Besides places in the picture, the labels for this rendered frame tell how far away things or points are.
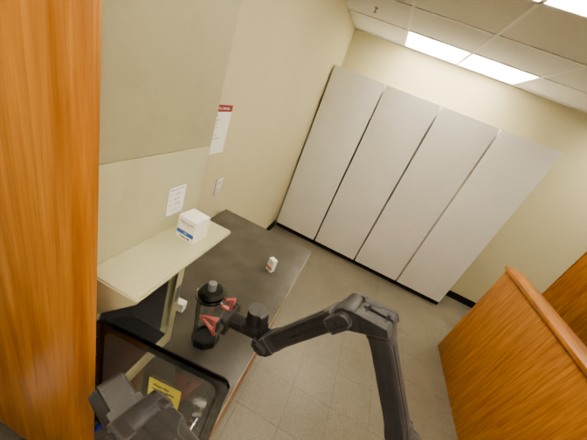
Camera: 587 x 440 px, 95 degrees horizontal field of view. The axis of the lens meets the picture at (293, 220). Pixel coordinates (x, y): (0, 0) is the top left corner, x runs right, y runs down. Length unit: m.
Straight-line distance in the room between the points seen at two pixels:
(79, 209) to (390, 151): 3.22
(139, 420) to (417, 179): 3.31
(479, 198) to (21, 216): 3.61
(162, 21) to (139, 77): 0.09
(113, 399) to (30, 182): 0.34
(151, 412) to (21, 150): 0.37
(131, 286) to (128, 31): 0.40
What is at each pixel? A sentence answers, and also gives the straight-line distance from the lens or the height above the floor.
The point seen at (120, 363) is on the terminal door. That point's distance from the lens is 0.75.
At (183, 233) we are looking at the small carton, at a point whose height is 1.53.
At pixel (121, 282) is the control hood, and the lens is 0.59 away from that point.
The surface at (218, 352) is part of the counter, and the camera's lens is 1.20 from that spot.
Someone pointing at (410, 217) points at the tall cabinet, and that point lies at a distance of 3.61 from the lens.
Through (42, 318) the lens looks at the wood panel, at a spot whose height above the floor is 1.48.
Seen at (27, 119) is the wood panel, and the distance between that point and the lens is 0.41.
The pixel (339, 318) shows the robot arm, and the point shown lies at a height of 1.50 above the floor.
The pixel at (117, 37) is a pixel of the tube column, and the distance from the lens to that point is 0.49.
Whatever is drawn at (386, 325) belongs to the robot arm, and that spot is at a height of 1.55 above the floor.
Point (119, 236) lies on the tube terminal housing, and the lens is 0.62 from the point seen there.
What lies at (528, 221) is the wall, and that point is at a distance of 4.41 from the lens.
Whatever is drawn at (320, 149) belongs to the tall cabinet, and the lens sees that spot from 3.49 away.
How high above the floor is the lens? 1.92
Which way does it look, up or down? 26 degrees down
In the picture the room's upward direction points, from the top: 22 degrees clockwise
